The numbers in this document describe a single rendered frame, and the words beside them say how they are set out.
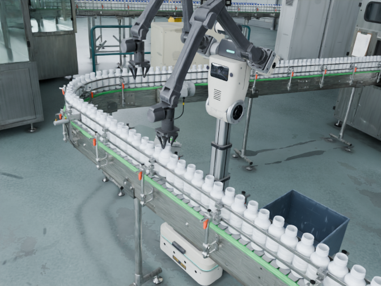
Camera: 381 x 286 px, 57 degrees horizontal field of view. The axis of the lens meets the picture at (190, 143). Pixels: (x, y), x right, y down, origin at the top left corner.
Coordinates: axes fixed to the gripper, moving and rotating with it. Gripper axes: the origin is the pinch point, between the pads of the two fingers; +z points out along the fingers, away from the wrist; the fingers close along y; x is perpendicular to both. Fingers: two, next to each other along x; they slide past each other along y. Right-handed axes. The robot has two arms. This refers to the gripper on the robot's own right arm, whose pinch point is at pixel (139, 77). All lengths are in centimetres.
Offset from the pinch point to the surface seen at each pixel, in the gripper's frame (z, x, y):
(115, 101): 51, -94, -39
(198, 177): 24, 69, 17
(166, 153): 23, 46, 16
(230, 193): 24, 86, 16
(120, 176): 52, 11, 21
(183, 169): 26, 58, 16
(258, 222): 27, 103, 18
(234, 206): 27, 91, 18
